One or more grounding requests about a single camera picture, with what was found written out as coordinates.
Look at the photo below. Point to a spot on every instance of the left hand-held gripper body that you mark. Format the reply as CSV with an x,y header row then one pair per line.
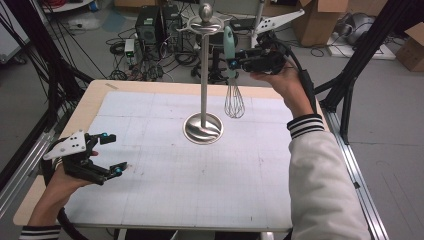
x,y
71,143

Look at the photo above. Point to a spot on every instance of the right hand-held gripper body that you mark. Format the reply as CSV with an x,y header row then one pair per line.
x,y
266,60

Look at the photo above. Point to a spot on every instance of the steel utensil stand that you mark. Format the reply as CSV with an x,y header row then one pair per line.
x,y
204,83

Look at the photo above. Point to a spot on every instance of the person's right hand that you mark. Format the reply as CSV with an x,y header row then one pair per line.
x,y
288,83

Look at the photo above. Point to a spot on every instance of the person's left hand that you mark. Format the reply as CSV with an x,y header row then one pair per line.
x,y
65,183

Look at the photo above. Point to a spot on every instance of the black round stool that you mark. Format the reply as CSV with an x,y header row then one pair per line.
x,y
218,41

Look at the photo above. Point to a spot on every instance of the white grid mat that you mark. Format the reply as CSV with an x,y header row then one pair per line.
x,y
166,186

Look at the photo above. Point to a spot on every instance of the open cardboard box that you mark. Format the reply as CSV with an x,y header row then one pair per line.
x,y
310,30

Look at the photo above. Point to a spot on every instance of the white power adapter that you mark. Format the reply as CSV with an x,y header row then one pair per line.
x,y
129,46

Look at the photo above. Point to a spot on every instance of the black computer tower green label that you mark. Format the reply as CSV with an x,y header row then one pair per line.
x,y
146,30

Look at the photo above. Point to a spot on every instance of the grey round device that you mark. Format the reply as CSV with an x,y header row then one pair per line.
x,y
358,26

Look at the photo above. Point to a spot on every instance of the round white table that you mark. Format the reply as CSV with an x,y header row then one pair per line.
x,y
76,6

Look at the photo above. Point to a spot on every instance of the small cardboard box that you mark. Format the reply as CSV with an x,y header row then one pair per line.
x,y
411,50

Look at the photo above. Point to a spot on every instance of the aluminium rail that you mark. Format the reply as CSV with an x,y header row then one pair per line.
x,y
20,173
360,186

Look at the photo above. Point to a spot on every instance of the black metal frame struts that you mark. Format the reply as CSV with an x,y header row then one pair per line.
x,y
366,43

